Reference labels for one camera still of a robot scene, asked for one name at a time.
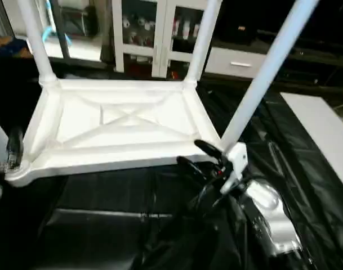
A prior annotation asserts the white plastic table top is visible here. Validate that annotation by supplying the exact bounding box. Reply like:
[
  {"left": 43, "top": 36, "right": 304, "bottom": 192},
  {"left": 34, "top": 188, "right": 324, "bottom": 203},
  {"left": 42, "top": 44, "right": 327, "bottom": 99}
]
[{"left": 5, "top": 78, "right": 224, "bottom": 187}]

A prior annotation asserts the white low drawer unit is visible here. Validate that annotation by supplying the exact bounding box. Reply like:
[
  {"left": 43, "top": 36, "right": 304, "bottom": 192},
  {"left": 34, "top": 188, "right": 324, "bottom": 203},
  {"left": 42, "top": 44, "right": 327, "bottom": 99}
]
[{"left": 204, "top": 46, "right": 273, "bottom": 79}]

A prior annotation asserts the blue cardboard box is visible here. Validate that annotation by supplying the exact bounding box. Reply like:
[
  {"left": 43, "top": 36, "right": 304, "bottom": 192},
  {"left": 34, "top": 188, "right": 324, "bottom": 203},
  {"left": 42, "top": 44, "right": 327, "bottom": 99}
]
[{"left": 0, "top": 37, "right": 31, "bottom": 57}]

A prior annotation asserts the black work mat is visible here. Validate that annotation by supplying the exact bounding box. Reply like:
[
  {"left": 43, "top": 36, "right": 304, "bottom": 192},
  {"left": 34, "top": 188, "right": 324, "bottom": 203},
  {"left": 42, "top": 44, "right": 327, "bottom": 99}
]
[{"left": 0, "top": 56, "right": 343, "bottom": 270}]

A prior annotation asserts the white sheet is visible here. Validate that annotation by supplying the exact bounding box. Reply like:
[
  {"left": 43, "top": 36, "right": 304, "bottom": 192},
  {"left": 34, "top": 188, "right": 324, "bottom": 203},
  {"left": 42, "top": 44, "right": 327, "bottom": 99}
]
[{"left": 280, "top": 92, "right": 343, "bottom": 195}]

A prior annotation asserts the white glass-door cabinet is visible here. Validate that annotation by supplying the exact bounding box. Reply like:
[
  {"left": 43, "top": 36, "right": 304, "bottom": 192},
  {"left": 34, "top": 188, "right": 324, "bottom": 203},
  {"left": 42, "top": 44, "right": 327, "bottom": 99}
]
[{"left": 111, "top": 0, "right": 217, "bottom": 79}]

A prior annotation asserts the grey metal pole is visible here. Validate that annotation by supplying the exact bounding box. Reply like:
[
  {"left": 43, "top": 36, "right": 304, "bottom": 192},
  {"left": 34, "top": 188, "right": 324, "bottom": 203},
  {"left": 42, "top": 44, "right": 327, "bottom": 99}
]
[{"left": 50, "top": 0, "right": 70, "bottom": 60}]

